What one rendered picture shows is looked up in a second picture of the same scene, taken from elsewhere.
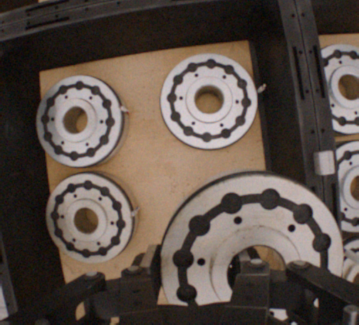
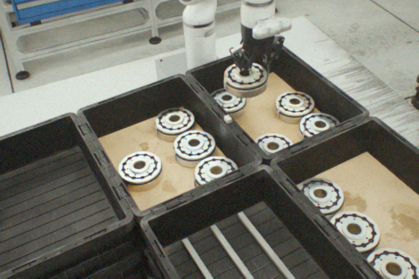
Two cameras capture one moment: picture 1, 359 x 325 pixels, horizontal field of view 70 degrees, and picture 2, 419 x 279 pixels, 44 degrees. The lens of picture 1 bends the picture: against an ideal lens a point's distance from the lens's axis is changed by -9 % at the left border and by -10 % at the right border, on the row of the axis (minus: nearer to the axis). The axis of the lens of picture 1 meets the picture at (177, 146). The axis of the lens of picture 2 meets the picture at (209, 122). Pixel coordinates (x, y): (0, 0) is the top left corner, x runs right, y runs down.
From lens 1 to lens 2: 1.11 m
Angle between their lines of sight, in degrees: 49
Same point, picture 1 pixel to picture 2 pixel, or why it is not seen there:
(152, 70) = not seen: hidden behind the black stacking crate
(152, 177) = (279, 129)
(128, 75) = not seen: hidden behind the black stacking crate
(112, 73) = not seen: hidden behind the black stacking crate
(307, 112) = (239, 129)
